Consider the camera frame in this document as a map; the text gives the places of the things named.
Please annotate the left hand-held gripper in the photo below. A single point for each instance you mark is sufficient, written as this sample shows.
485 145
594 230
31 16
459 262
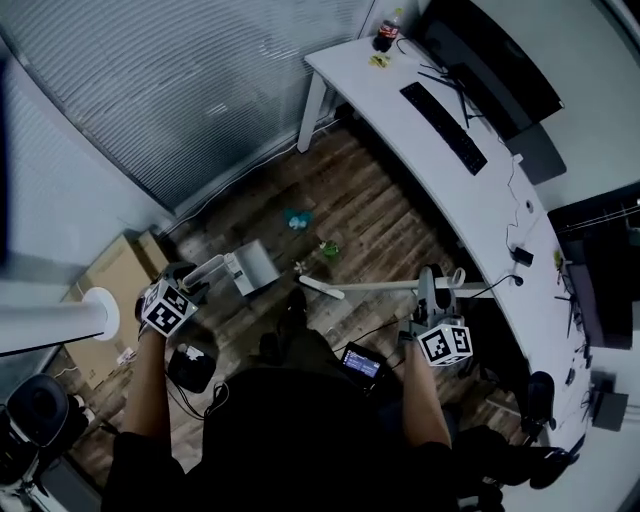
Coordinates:
165 312

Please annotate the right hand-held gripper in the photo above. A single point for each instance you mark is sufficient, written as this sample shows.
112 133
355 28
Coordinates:
445 345

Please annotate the green trash piece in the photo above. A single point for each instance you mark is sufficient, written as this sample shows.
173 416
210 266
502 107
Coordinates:
330 250

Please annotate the blue trash piece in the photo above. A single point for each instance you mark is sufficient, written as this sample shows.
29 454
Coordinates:
297 220

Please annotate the person's right forearm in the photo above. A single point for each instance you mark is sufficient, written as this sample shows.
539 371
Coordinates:
425 395

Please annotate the person's left forearm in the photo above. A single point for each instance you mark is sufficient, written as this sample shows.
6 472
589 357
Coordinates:
147 385

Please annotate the slim cardboard box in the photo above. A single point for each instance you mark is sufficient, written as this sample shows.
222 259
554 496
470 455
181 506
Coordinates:
152 252

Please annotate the large cardboard box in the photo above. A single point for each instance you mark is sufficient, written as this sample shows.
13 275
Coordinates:
110 285

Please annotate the black power plug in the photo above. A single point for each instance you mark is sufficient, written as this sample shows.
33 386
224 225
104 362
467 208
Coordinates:
516 280

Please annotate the black power adapter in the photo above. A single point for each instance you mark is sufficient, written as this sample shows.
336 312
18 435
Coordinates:
523 255

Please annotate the white curved desk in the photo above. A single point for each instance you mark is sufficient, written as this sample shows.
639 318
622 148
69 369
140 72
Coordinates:
480 200

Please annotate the white power strip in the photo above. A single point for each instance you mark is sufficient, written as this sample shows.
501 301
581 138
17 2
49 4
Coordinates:
126 357

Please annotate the person's right leg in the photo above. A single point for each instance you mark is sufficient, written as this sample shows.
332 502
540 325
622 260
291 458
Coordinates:
296 302

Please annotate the small black screen device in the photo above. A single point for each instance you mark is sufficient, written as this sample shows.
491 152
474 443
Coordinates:
362 365

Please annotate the small yellow green item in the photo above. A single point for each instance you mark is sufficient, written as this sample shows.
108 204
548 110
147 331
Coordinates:
558 258

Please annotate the white pole with round base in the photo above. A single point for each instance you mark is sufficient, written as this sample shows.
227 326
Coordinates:
50 320

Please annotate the black keyboard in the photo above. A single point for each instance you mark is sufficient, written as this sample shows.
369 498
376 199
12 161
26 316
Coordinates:
445 127

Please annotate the black desk chair with armrests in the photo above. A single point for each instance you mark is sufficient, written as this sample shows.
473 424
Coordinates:
542 400

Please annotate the grey flat pad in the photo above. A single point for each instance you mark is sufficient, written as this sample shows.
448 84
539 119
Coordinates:
537 155

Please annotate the black glossy display panel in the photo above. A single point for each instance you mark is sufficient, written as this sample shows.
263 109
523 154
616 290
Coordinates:
605 260

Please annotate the grey window blinds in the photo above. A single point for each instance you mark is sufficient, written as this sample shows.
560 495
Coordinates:
175 90

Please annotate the black office chair with headrest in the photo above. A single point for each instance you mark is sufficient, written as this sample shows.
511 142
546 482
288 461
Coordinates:
37 407

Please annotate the person's torso in black shirt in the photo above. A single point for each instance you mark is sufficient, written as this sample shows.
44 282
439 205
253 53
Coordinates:
300 450

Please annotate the small grey box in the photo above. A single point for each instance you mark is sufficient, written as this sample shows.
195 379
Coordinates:
610 407

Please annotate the large black desktop monitor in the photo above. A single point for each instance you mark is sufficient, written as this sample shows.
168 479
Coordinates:
500 65

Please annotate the small yellow packet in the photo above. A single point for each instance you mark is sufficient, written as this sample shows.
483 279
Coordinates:
380 61

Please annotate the dark cola bottle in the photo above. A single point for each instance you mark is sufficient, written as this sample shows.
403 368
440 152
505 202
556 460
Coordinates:
387 32

